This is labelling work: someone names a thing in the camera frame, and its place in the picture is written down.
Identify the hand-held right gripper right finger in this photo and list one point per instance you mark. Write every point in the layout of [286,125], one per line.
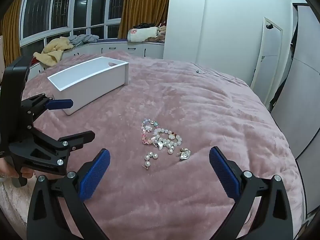
[225,172]

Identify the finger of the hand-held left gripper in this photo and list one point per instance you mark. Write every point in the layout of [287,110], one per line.
[60,104]
[75,140]

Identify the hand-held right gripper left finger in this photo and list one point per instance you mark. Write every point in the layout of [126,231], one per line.
[95,175]

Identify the white rectangular storage box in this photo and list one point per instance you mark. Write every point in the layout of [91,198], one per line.
[82,92]

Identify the silver dome earring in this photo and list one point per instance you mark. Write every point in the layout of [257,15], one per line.
[185,154]

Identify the pearl drop earring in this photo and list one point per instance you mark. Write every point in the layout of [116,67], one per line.
[147,158]

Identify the person's left hand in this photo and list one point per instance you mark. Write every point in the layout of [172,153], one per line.
[26,173]

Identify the yellow towel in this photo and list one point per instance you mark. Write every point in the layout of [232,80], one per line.
[53,50]

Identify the grey crumpled clothes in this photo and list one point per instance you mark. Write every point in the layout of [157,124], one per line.
[82,39]

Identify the mustard yellow curtain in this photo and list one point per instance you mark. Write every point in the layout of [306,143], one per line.
[142,2]
[11,35]

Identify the silver shell earring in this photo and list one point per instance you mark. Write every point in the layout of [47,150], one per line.
[159,145]

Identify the white low cabinet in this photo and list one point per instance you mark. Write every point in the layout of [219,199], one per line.
[117,47]

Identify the pink fluffy blanket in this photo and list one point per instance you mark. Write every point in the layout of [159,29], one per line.
[187,100]

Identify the white fluffy cloth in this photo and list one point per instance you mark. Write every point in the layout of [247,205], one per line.
[10,200]

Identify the white framed window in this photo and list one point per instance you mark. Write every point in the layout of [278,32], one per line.
[62,2]

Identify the grey wardrobe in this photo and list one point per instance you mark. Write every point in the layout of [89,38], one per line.
[305,105]

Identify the rolled floral blanket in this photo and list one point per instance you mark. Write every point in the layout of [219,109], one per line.
[142,35]

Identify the white framed standing mirror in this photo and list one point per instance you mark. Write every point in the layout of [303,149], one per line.
[268,60]

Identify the brown stuffed toys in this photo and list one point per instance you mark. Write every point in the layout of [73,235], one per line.
[161,32]

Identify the white wardrobe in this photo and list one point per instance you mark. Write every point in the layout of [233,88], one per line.
[225,25]

